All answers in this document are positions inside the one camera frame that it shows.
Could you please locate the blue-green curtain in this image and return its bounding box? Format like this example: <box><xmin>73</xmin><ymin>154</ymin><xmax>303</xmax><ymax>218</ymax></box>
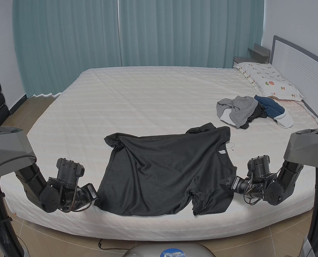
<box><xmin>118</xmin><ymin>0</ymin><xmax>264</xmax><ymax>69</ymax></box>
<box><xmin>12</xmin><ymin>0</ymin><xmax>121</xmax><ymax>97</ymax></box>

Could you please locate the pile of clothes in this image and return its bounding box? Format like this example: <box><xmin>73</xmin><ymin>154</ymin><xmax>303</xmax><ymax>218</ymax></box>
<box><xmin>216</xmin><ymin>95</ymin><xmax>294</xmax><ymax>130</ymax></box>

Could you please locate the bed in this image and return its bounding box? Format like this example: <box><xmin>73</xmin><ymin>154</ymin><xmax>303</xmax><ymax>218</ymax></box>
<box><xmin>0</xmin><ymin>35</ymin><xmax>318</xmax><ymax>242</ymax></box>

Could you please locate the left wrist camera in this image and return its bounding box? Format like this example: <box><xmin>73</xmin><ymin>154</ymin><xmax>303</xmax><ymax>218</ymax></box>
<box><xmin>56</xmin><ymin>158</ymin><xmax>86</xmax><ymax>185</ymax></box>

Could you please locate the black cable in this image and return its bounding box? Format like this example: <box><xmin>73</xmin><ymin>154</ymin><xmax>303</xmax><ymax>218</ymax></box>
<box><xmin>98</xmin><ymin>238</ymin><xmax>130</xmax><ymax>251</ymax></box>
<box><xmin>59</xmin><ymin>168</ymin><xmax>93</xmax><ymax>214</ymax></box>
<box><xmin>243</xmin><ymin>170</ymin><xmax>268</xmax><ymax>206</ymax></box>

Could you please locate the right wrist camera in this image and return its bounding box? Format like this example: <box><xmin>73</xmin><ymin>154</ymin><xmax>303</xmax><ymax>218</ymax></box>
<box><xmin>247</xmin><ymin>155</ymin><xmax>271</xmax><ymax>183</ymax></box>

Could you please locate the white printed pillow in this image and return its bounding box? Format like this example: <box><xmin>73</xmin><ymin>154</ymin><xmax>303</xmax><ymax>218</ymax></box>
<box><xmin>233</xmin><ymin>62</ymin><xmax>304</xmax><ymax>102</ymax></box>

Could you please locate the grey bedside table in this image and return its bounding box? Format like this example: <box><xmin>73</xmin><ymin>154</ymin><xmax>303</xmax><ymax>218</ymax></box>
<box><xmin>233</xmin><ymin>43</ymin><xmax>271</xmax><ymax>69</ymax></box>

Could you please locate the black T-shirt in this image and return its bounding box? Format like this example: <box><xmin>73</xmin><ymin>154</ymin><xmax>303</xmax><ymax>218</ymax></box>
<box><xmin>97</xmin><ymin>122</ymin><xmax>238</xmax><ymax>217</ymax></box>

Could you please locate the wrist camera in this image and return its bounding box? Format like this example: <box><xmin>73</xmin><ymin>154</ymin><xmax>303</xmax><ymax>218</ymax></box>
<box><xmin>247</xmin><ymin>155</ymin><xmax>271</xmax><ymax>183</ymax></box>
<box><xmin>56</xmin><ymin>158</ymin><xmax>86</xmax><ymax>185</ymax></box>

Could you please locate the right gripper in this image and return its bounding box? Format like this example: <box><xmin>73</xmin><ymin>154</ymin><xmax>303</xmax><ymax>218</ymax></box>
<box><xmin>220</xmin><ymin>176</ymin><xmax>249</xmax><ymax>196</ymax></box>

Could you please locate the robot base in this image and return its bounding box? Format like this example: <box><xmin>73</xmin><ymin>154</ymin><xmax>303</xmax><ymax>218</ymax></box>
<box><xmin>125</xmin><ymin>243</ymin><xmax>211</xmax><ymax>257</ymax></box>

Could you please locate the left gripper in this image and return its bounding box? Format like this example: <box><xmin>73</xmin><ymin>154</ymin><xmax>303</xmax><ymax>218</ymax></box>
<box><xmin>77</xmin><ymin>183</ymin><xmax>100</xmax><ymax>208</ymax></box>

